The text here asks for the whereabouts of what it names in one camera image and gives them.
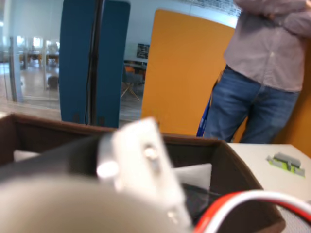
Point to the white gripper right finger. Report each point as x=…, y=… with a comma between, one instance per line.
x=136, y=157

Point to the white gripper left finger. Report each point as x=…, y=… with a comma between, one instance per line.
x=60, y=206

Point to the brown woven bin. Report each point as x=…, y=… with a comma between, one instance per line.
x=233, y=165

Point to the grey chair, wooden legs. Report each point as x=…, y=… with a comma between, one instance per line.
x=132, y=78

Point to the orange partition panel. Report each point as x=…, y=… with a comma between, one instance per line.
x=182, y=72

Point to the blue partition panel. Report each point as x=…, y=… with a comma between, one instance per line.
x=73, y=60
x=114, y=60

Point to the grey green brick piece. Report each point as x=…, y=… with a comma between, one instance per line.
x=286, y=165

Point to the person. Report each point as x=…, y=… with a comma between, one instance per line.
x=267, y=48

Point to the grey studded baseplate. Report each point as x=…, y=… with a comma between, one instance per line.
x=298, y=223

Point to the dark framed wall picture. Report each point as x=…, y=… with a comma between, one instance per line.
x=143, y=51

